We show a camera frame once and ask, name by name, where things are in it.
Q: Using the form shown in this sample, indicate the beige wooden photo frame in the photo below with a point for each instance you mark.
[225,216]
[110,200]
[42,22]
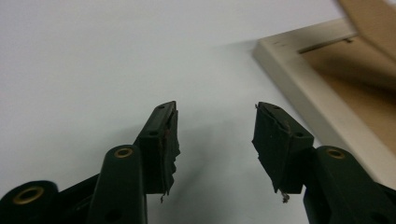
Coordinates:
[342,87]

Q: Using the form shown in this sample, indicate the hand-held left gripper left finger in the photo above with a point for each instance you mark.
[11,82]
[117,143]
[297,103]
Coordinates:
[158,146]

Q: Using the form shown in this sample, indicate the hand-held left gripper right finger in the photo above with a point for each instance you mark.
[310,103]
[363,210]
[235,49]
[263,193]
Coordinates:
[280,155]

